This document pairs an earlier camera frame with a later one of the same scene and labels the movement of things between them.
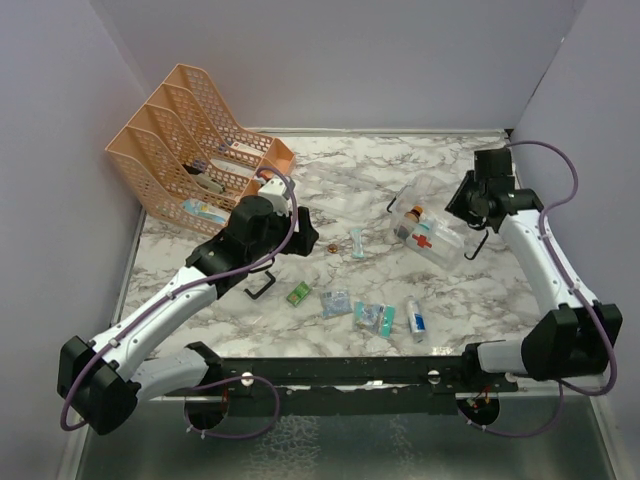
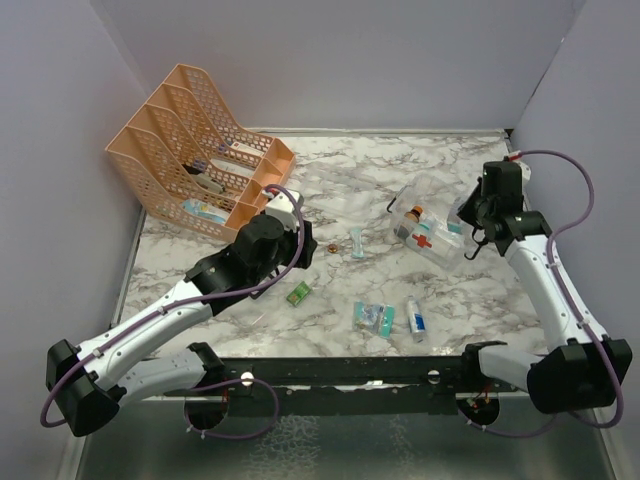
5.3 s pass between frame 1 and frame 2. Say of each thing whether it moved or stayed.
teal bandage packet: stayed
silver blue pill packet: moved
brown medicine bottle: stayed
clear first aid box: stayed
